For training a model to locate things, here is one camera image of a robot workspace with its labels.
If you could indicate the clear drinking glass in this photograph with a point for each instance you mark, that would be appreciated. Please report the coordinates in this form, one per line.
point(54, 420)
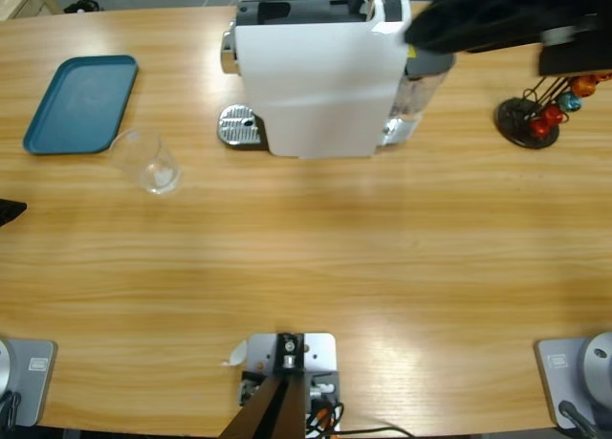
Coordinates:
point(158, 177)

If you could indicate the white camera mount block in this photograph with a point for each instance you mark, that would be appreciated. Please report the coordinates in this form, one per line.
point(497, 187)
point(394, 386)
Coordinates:
point(320, 348)

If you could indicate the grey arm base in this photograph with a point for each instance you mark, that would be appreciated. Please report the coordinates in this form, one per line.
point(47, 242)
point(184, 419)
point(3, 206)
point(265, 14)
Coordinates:
point(564, 381)
point(33, 381)

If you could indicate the blue plastic tray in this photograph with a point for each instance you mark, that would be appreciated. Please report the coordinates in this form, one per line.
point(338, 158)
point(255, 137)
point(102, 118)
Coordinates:
point(76, 104)

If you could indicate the clear water tank grey lid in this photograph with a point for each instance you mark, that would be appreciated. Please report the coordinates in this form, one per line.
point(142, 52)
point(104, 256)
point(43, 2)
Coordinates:
point(421, 99)

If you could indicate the red coffee capsule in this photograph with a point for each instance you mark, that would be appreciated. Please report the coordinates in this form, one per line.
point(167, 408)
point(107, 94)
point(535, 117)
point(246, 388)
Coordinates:
point(553, 115)
point(540, 129)

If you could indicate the dark camera post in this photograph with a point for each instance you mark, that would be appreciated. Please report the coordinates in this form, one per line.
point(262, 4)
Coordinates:
point(277, 410)

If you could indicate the white tape piece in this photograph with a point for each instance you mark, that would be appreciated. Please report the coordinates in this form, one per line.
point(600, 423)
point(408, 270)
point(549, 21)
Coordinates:
point(237, 355)

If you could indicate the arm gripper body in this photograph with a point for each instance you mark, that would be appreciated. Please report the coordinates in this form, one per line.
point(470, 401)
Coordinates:
point(583, 59)

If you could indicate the teal coffee capsule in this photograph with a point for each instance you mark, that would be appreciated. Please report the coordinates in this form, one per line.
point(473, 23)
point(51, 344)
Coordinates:
point(570, 102)

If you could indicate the black capsule stand thin rods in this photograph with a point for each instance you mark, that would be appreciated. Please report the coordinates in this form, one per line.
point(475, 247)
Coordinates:
point(514, 118)

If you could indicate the orange coffee capsule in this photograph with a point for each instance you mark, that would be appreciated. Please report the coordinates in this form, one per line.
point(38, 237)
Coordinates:
point(584, 87)
point(603, 77)

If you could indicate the chrome drip tray black base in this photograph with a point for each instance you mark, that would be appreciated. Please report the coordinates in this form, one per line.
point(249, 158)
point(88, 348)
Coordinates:
point(236, 123)

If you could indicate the small black object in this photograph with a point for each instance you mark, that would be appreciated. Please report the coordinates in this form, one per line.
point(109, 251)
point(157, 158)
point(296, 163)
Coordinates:
point(83, 6)

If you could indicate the white capsule coffee machine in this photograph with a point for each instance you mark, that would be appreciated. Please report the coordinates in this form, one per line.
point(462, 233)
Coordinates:
point(311, 85)

